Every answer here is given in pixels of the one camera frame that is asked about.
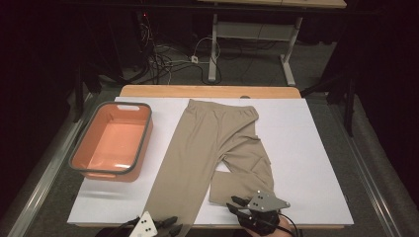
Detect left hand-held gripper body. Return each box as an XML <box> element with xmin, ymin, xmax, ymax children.
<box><xmin>128</xmin><ymin>210</ymin><xmax>159</xmax><ymax>237</ymax></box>

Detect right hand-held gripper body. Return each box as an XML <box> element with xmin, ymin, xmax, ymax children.
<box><xmin>237</xmin><ymin>189</ymin><xmax>292</xmax><ymax>237</ymax></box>

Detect beige pants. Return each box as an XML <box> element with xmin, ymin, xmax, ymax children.
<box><xmin>141</xmin><ymin>98</ymin><xmax>276</xmax><ymax>237</ymax></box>

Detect orange basket with grey rim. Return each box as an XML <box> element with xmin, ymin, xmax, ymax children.
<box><xmin>67</xmin><ymin>101</ymin><xmax>154</xmax><ymax>183</ymax></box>

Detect person's right hand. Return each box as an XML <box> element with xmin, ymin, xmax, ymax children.
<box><xmin>246</xmin><ymin>216</ymin><xmax>294</xmax><ymax>237</ymax></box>

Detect white board table cover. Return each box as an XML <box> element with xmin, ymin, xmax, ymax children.
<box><xmin>66</xmin><ymin>96</ymin><xmax>355</xmax><ymax>228</ymax></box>

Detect wooden table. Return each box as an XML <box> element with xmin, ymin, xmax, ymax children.
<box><xmin>119</xmin><ymin>84</ymin><xmax>302</xmax><ymax>100</ymax></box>

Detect black stand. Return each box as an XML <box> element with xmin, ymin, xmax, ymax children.
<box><xmin>299</xmin><ymin>70</ymin><xmax>359</xmax><ymax>137</ymax></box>
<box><xmin>72</xmin><ymin>62</ymin><xmax>103</xmax><ymax>123</ymax></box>

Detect white-legged wooden desk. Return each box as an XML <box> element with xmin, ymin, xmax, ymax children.
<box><xmin>197</xmin><ymin>0</ymin><xmax>349</xmax><ymax>87</ymax></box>

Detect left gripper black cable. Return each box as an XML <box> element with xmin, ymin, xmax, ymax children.
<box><xmin>113</xmin><ymin>216</ymin><xmax>141</xmax><ymax>237</ymax></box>

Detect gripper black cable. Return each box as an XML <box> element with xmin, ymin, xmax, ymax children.
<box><xmin>279</xmin><ymin>212</ymin><xmax>302</xmax><ymax>237</ymax></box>
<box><xmin>113</xmin><ymin>216</ymin><xmax>141</xmax><ymax>237</ymax></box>

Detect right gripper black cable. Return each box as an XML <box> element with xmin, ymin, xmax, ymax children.
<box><xmin>279</xmin><ymin>212</ymin><xmax>302</xmax><ymax>237</ymax></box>

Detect metal floor rail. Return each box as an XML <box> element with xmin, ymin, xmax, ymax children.
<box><xmin>6</xmin><ymin>93</ymin><xmax>95</xmax><ymax>237</ymax></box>
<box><xmin>329</xmin><ymin>102</ymin><xmax>403</xmax><ymax>237</ymax></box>

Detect tangle of floor cables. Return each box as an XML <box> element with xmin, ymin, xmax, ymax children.
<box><xmin>136</xmin><ymin>13</ymin><xmax>225</xmax><ymax>86</ymax></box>

